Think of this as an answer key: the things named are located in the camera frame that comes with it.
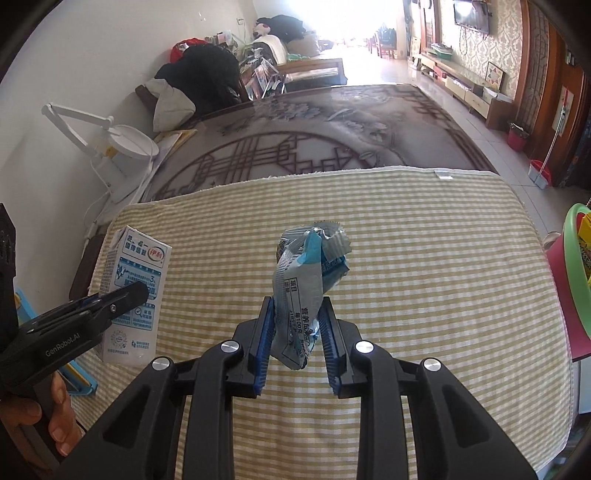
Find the yellow drink carton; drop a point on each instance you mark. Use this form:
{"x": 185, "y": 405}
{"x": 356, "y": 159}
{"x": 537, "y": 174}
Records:
{"x": 585, "y": 263}

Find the black jacket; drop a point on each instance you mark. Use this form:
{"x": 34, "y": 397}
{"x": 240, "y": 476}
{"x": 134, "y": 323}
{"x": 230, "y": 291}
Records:
{"x": 203, "y": 78}

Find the small red waste bin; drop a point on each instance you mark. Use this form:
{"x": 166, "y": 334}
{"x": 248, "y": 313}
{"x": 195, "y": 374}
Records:
{"x": 518, "y": 136}

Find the table with patterned top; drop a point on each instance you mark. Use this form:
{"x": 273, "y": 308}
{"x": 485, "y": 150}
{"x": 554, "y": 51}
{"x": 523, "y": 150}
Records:
{"x": 323, "y": 138}

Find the white desk lamp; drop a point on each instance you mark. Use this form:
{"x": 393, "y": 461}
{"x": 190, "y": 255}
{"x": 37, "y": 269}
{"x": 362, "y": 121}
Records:
{"x": 131, "y": 143}

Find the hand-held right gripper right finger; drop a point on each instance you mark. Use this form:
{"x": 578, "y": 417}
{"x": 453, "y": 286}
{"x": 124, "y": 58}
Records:
{"x": 333, "y": 360}

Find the wall television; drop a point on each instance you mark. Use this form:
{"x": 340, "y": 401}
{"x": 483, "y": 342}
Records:
{"x": 471, "y": 16}

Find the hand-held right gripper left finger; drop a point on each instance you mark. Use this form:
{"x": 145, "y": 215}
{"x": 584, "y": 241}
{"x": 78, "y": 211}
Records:
{"x": 261, "y": 360}

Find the wooden coffee table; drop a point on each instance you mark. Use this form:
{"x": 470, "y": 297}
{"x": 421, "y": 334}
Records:
{"x": 314, "y": 74}

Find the silver blue wrapper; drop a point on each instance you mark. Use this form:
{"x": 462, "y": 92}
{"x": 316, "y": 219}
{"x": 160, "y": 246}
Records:
{"x": 300, "y": 295}

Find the person's left hand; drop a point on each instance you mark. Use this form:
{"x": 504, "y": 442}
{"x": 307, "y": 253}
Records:
{"x": 62, "y": 415}

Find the dark wooden chair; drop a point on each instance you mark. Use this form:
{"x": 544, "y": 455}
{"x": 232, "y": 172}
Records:
{"x": 87, "y": 267}

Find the long television cabinet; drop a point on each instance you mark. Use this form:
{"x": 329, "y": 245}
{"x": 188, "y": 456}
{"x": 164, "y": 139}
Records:
{"x": 461, "y": 87}

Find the white blue milk carton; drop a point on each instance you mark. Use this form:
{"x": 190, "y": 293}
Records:
{"x": 138, "y": 258}

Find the metal rack with books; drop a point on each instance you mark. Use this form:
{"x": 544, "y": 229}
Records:
{"x": 261, "y": 78}

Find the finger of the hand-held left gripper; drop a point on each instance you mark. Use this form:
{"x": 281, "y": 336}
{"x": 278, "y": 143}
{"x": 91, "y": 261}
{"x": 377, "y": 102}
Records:
{"x": 115, "y": 297}

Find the black clothes pile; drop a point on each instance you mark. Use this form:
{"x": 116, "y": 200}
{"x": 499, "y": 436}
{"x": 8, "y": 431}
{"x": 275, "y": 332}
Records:
{"x": 281, "y": 27}

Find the beige sofa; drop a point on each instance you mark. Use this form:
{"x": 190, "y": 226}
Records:
{"x": 295, "y": 48}

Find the green striped cloth mat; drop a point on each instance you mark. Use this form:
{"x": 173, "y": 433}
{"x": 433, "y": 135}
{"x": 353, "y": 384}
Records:
{"x": 415, "y": 277}

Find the white plastic bag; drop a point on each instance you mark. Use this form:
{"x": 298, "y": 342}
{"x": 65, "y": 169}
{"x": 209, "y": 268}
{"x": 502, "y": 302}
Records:
{"x": 173, "y": 106}

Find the yellow picture book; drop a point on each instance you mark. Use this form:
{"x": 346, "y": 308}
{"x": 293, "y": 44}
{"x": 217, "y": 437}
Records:
{"x": 178, "y": 141}

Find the red bucket with green rim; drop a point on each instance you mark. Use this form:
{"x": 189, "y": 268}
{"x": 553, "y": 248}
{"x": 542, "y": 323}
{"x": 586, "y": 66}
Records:
{"x": 565, "y": 295}

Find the red bag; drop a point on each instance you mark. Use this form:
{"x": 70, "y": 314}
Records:
{"x": 187, "y": 48}

